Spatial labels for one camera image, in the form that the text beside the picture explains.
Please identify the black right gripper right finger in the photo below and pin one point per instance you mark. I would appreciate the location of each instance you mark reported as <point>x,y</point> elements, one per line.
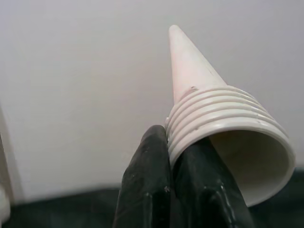
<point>202,194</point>

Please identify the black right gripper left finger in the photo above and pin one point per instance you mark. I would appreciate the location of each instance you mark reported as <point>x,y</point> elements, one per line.
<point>145,180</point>

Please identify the white plastic table leg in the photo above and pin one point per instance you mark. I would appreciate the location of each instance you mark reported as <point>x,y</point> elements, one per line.
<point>190,71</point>

